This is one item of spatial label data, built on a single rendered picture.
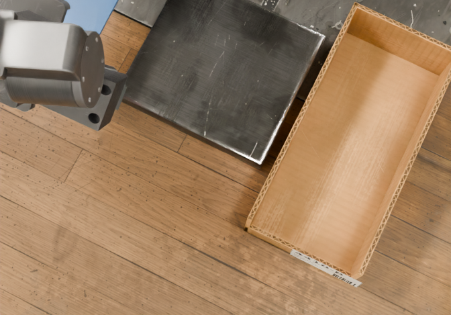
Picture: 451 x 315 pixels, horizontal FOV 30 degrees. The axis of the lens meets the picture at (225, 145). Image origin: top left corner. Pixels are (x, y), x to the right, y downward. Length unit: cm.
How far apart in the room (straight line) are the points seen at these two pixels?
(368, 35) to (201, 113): 20
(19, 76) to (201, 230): 32
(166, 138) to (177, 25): 12
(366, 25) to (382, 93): 8
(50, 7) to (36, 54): 13
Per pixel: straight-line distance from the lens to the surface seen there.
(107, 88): 67
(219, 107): 88
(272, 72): 89
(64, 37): 60
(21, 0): 74
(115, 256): 87
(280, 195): 87
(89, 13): 84
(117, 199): 88
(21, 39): 61
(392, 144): 90
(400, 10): 96
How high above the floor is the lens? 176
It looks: 75 degrees down
